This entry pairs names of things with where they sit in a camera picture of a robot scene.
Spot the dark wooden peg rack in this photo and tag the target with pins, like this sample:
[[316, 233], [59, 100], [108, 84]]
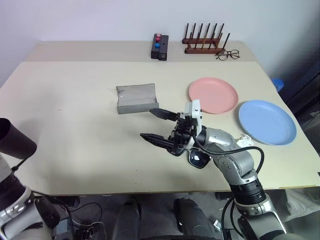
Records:
[[203, 46]]

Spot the blue plate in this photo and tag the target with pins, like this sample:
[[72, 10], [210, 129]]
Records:
[[267, 122]]

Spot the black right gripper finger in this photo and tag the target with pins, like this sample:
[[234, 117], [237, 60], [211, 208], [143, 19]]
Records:
[[157, 140], [163, 114]]

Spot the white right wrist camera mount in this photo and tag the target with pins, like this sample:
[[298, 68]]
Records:
[[195, 112]]

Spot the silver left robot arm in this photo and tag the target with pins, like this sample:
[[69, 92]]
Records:
[[15, 140]]

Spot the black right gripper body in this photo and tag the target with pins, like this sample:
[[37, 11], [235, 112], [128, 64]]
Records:
[[182, 135]]

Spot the thin-framed clear eyeglasses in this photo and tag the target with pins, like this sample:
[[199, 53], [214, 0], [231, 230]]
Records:
[[228, 55]]

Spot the black sunglasses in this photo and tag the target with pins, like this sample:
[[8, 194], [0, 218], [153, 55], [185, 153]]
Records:
[[198, 158]]

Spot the pink plate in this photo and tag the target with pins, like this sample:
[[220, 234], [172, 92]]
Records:
[[212, 95]]

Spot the dark rounded shape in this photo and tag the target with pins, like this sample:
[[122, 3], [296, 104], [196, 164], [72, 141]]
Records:
[[191, 215], [128, 215]]

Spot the black box with knobs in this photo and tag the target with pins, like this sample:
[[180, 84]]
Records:
[[160, 48]]

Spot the crumpled white paper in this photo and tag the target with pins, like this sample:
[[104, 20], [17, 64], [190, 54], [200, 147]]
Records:
[[244, 141]]

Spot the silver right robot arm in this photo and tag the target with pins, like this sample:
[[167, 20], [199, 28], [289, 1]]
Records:
[[235, 162]]

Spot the dark furniture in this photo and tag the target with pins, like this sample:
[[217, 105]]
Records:
[[302, 85]]

